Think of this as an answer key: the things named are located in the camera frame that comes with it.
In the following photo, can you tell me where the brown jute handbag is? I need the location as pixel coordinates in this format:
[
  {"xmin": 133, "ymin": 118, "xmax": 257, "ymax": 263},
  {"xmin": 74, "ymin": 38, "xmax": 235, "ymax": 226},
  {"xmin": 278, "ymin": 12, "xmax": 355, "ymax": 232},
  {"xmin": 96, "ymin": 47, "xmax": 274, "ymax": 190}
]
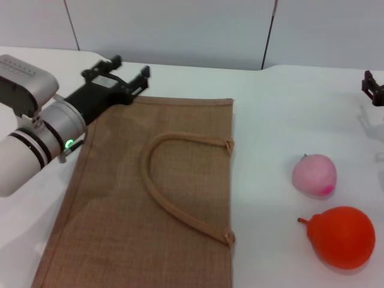
[{"xmin": 31, "ymin": 95, "xmax": 236, "ymax": 288}]

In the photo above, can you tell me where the pink peach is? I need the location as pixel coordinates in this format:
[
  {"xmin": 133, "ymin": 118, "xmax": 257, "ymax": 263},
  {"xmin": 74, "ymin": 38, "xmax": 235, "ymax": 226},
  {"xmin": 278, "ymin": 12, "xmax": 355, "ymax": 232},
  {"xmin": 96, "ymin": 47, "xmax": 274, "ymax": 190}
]
[{"xmin": 292, "ymin": 153, "xmax": 338, "ymax": 199}]

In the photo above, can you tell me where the orange fruit with stem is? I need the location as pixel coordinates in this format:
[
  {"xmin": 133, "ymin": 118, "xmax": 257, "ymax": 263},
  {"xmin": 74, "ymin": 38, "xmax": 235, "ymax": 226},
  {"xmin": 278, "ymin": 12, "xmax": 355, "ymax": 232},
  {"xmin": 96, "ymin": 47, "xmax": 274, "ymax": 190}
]
[{"xmin": 297, "ymin": 206, "xmax": 376, "ymax": 270}]

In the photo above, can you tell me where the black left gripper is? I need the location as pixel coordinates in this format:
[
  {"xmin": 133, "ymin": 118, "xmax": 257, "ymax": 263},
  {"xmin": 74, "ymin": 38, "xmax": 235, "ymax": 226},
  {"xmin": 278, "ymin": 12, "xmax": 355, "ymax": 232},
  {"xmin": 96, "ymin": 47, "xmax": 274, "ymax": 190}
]
[{"xmin": 64, "ymin": 55, "xmax": 150, "ymax": 125}]

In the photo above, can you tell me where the left arm cable with plug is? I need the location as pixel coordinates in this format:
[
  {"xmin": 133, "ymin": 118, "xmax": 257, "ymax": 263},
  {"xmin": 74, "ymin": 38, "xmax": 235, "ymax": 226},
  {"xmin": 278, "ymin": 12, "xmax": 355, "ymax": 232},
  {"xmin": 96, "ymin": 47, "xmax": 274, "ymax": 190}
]
[{"xmin": 58, "ymin": 139, "xmax": 83, "ymax": 164}]

